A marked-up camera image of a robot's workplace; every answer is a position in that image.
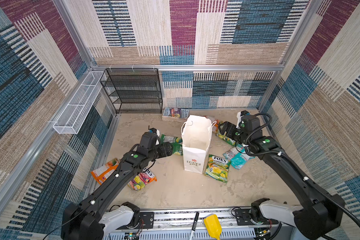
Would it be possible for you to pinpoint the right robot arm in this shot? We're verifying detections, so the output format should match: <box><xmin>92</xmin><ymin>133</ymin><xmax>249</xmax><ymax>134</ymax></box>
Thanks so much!
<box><xmin>218</xmin><ymin>112</ymin><xmax>345</xmax><ymax>240</ymax></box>

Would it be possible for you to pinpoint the orange snack packet left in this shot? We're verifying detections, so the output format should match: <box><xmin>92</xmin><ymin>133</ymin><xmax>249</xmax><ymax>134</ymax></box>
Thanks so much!
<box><xmin>91</xmin><ymin>158</ymin><xmax>120</xmax><ymax>185</ymax></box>

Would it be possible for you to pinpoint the white wire mesh basket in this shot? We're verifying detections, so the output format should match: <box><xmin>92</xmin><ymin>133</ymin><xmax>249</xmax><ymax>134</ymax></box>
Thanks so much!
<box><xmin>53</xmin><ymin>71</ymin><xmax>104</xmax><ymax>135</ymax></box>

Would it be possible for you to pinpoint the orange snack packet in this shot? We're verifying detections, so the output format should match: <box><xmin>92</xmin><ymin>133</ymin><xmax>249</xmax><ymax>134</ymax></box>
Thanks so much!
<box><xmin>91</xmin><ymin>158</ymin><xmax>120</xmax><ymax>185</ymax></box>
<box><xmin>206</xmin><ymin>116</ymin><xmax>220</xmax><ymax>134</ymax></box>

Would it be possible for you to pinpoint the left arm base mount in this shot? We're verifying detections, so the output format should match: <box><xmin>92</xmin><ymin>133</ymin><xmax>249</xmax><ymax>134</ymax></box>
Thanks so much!
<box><xmin>131</xmin><ymin>212</ymin><xmax>155</xmax><ymax>229</ymax></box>

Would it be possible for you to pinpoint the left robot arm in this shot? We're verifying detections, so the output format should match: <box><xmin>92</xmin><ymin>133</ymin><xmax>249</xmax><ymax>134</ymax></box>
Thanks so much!
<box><xmin>61</xmin><ymin>132</ymin><xmax>173</xmax><ymax>240</ymax></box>

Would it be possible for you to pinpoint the green snack packet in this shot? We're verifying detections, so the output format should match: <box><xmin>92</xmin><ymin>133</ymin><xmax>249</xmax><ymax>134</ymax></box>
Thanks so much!
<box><xmin>161</xmin><ymin>134</ymin><xmax>183</xmax><ymax>156</ymax></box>

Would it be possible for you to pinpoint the green fox's spring tea bag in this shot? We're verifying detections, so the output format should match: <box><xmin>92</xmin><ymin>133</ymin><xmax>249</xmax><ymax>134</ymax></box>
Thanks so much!
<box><xmin>216</xmin><ymin>130</ymin><xmax>236</xmax><ymax>146</ymax></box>
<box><xmin>204</xmin><ymin>155</ymin><xmax>231</xmax><ymax>183</ymax></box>

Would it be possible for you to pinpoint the yellow plastic scoop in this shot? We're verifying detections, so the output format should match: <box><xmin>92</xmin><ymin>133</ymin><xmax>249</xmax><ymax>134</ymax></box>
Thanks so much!
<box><xmin>204</xmin><ymin>214</ymin><xmax>222</xmax><ymax>240</ymax></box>

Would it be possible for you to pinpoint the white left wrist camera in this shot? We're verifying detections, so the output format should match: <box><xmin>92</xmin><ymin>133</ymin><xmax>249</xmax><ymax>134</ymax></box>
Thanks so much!
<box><xmin>149</xmin><ymin>128</ymin><xmax>161</xmax><ymax>137</ymax></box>

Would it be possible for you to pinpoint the black wire shelf rack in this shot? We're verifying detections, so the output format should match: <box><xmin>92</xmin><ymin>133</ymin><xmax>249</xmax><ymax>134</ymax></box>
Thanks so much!
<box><xmin>100</xmin><ymin>68</ymin><xmax>163</xmax><ymax>114</ymax></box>

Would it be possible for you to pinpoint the black marker pen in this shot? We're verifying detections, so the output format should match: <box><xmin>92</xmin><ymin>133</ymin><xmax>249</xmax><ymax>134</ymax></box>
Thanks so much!
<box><xmin>188</xmin><ymin>212</ymin><xmax>200</xmax><ymax>240</ymax></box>

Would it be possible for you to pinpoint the pink orange Fox's candy bag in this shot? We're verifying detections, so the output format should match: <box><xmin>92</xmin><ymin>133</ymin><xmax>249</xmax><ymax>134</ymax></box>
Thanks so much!
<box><xmin>128</xmin><ymin>167</ymin><xmax>157</xmax><ymax>191</ymax></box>

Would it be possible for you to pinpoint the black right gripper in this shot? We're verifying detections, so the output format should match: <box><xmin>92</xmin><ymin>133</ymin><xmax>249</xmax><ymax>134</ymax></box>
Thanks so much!
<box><xmin>217</xmin><ymin>121</ymin><xmax>250</xmax><ymax>145</ymax></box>

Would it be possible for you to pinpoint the white paper bag with illustration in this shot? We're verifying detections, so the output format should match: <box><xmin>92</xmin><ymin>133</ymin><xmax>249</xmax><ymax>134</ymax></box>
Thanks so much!
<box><xmin>181</xmin><ymin>115</ymin><xmax>213</xmax><ymax>174</ymax></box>

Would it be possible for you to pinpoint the teal snack packet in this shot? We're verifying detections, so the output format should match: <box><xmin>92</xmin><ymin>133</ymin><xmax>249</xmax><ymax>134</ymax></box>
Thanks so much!
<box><xmin>223</xmin><ymin>145</ymin><xmax>255</xmax><ymax>170</ymax></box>

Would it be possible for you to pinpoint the paperback book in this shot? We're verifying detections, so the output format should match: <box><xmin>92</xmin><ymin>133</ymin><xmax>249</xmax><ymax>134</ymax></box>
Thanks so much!
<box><xmin>162</xmin><ymin>107</ymin><xmax>190</xmax><ymax>123</ymax></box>

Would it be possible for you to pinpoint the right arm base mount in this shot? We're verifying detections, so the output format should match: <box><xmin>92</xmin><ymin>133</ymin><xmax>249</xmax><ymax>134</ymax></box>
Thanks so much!
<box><xmin>231</xmin><ymin>208</ymin><xmax>279</xmax><ymax>226</ymax></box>

